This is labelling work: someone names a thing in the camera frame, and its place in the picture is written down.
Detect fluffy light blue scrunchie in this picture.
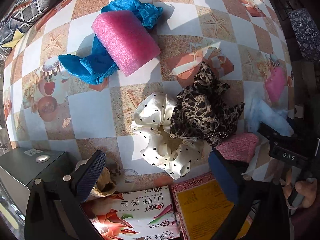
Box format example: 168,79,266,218
247,98,294,137

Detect white polka dot scrunchie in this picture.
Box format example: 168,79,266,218
131,92,204,180

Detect patterned checkered tablecloth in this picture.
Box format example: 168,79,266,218
1,0,294,191

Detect printed snack package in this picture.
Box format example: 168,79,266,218
82,186,180,239

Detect checked dark blue cushion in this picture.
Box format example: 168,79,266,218
1,0,57,62

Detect pink knitted sleeve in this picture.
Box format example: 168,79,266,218
216,133,259,163

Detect beige knitted item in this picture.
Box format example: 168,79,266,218
90,158,121,197

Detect leopard print scrunchie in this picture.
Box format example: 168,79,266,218
170,62,245,147

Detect person in floral clothing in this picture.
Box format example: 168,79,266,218
288,8,319,62

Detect pink foam sponge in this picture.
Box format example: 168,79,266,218
265,67,286,102
92,10,161,76

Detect blue crumpled cloth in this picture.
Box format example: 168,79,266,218
58,0,163,85

